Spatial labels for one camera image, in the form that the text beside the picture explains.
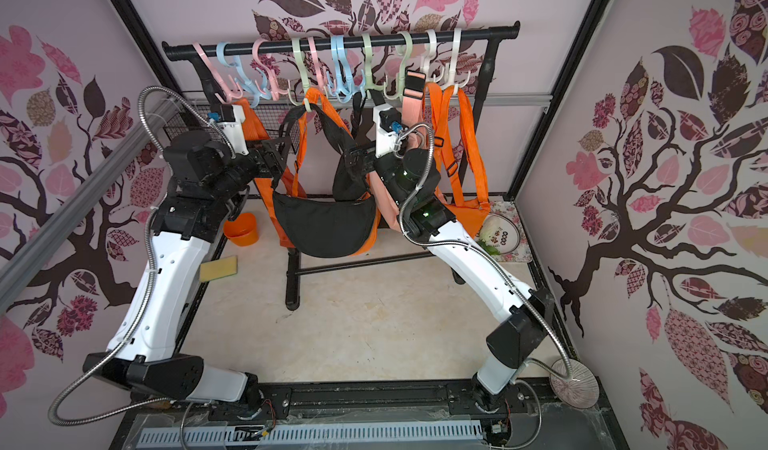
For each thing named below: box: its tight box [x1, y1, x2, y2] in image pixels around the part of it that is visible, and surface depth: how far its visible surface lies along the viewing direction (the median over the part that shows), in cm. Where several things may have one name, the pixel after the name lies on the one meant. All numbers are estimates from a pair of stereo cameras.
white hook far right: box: [440, 28, 471, 95], surface depth 63 cm
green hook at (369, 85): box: [361, 33, 387, 96], surface depth 54 cm
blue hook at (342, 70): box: [327, 35, 355, 103], surface depth 60 cm
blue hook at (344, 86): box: [328, 35, 365, 103], surface depth 61 cm
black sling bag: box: [350, 89, 385, 139], surface depth 65 cm
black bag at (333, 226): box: [274, 104, 376, 258], surface depth 78 cm
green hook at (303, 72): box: [288, 37, 312, 112], surface depth 54 cm
